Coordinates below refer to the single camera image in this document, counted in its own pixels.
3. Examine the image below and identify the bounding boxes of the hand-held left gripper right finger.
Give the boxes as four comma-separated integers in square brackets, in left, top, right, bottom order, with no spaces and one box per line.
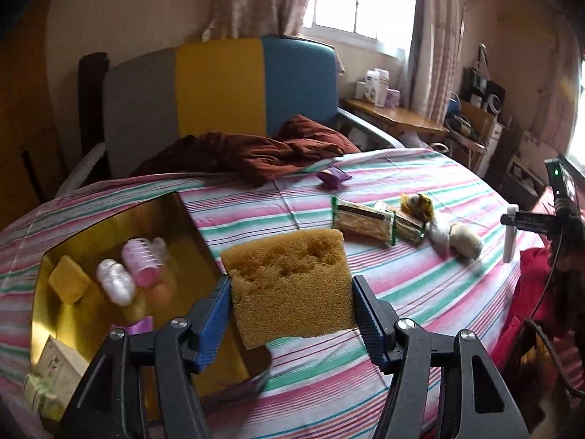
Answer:
[352,275,531,439]

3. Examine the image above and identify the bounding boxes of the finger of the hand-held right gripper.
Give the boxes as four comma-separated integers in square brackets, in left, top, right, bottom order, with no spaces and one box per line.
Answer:
[502,208,561,235]

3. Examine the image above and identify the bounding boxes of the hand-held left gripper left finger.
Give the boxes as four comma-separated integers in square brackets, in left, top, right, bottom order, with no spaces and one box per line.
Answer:
[57,275,231,439]

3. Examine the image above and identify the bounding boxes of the peach makeup puff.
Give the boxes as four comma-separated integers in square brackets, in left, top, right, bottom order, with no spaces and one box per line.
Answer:
[151,279,177,312]

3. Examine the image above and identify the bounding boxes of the purple packet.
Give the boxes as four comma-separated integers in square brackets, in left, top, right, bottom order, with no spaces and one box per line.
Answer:
[317,168,352,191]
[122,318,155,335]

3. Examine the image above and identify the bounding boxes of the large brown sponge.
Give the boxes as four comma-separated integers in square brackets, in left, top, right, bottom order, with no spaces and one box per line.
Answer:
[220,229,357,349]

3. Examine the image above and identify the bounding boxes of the pink hair roller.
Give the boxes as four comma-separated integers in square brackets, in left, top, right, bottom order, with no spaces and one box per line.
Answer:
[121,238,168,289]

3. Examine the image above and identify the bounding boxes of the green-edged snack packet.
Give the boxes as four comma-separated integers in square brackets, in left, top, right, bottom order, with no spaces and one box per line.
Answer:
[331,196,396,248]
[388,206,429,244]

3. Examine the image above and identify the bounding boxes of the white bottle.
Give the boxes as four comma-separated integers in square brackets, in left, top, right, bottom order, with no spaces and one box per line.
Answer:
[96,258,137,306]

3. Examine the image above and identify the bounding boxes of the gold tin box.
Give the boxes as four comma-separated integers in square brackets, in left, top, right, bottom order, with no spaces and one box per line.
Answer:
[30,192,273,422]

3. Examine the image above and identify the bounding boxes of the small yellow sponge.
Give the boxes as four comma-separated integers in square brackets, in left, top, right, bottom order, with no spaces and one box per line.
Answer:
[48,256,90,305]

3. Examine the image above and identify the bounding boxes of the beige cardboard box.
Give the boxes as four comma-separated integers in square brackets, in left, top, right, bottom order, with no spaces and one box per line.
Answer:
[37,336,90,403]

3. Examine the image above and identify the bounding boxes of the cream round puff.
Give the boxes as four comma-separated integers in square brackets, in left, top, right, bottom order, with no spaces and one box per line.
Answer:
[450,222,484,259]

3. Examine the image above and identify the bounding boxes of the red garment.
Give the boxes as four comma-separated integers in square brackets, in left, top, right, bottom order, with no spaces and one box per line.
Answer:
[502,247,585,376]

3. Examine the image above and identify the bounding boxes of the silver grey pouch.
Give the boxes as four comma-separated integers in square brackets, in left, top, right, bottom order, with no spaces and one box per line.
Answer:
[427,219,454,258]

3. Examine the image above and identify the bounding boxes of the cluttered shelf unit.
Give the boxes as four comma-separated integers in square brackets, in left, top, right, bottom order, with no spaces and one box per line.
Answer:
[445,43,518,179]

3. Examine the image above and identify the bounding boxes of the yellow-haired doll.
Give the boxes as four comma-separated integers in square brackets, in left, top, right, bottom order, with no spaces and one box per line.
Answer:
[400,192,435,223]

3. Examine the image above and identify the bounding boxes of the wooden desk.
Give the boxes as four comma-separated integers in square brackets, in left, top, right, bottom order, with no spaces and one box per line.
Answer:
[343,98,449,139]

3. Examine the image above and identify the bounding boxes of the dark red blanket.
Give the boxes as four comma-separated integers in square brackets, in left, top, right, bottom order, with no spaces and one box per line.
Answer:
[132,115,362,187]

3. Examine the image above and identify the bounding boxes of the white containers on desk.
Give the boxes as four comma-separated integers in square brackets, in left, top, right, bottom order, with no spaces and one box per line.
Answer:
[356,68,404,107]

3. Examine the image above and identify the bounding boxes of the grey yellow blue headboard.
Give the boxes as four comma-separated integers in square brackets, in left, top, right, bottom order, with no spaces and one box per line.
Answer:
[103,35,341,177]

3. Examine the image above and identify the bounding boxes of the black rolled mat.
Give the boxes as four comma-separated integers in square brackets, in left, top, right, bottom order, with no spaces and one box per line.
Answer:
[78,52,110,179]

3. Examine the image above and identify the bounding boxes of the wooden wardrobe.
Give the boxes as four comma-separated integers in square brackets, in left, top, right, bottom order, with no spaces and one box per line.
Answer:
[0,32,65,220]

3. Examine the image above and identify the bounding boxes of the window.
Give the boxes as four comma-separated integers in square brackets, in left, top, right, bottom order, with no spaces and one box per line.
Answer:
[302,0,419,56]

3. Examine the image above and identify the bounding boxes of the black cable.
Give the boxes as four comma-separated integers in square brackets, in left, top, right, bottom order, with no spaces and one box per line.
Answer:
[521,233,585,396]

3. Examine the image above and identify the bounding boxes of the grey bed rail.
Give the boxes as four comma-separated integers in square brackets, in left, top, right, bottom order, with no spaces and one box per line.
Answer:
[57,144,109,194]
[338,107,405,150]

